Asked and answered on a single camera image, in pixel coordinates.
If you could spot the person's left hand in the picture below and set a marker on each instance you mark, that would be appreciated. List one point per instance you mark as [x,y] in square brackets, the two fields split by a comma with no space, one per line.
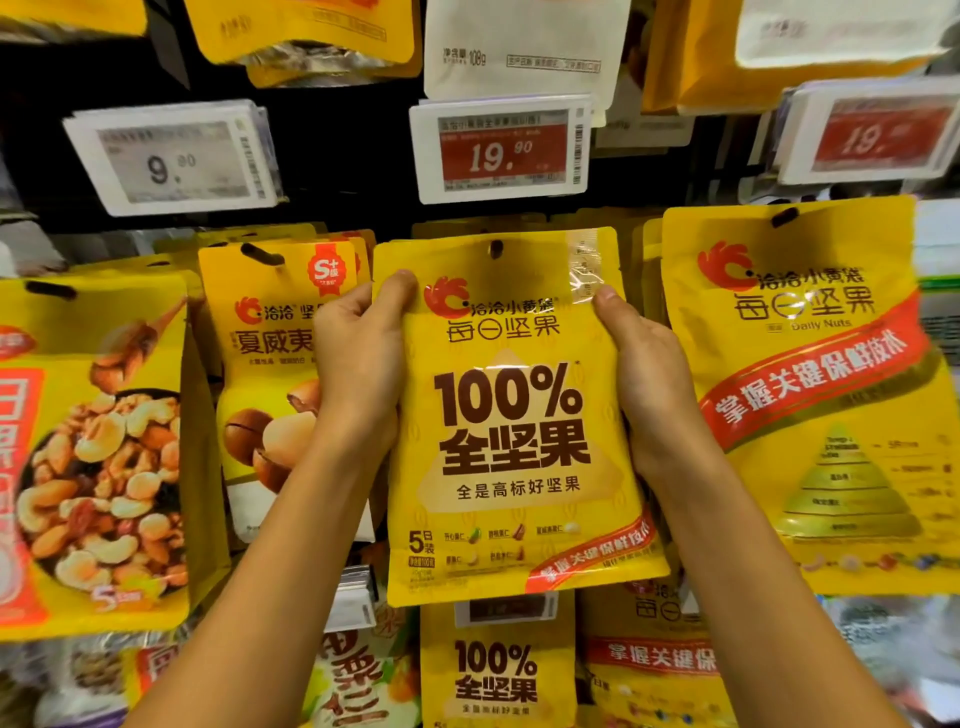
[360,368]

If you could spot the person's right hand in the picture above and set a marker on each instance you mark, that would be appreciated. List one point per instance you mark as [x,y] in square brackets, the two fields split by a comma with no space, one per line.
[653,398]

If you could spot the stack of yellow nut bags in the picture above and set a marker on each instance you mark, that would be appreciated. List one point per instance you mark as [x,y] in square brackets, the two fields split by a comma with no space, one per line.
[648,270]

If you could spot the black hanging-bag store shelf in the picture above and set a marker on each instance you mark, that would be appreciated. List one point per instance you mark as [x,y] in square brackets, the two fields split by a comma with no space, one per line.
[345,150]

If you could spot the small yellow nut bag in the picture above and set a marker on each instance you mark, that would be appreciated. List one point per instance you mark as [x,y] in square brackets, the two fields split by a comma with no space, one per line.
[495,683]
[660,660]

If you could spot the green white chestnut bag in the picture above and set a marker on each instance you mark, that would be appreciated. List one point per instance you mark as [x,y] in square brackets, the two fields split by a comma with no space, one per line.
[360,683]

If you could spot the small white cashew nut bag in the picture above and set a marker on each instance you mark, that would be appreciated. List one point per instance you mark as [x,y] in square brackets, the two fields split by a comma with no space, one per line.
[83,683]

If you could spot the person's left forearm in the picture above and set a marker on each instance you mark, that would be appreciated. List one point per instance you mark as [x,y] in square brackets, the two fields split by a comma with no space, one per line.
[255,615]

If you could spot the person's right forearm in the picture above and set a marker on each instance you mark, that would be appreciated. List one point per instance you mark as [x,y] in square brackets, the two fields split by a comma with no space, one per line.
[765,615]

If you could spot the small white price tag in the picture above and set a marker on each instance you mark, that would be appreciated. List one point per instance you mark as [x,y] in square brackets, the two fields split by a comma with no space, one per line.
[507,608]
[353,600]

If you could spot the large white price tag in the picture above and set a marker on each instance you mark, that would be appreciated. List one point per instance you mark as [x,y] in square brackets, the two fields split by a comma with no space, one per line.
[173,158]
[878,132]
[503,150]

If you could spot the white green snack bag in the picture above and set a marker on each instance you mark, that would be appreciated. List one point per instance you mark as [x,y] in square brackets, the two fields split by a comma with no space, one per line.
[939,285]

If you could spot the white-backed snack bag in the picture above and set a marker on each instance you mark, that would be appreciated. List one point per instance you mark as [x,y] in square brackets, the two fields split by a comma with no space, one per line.
[525,53]

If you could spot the clear white snack bag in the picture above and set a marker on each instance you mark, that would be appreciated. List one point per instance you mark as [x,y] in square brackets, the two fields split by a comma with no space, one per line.
[900,660]

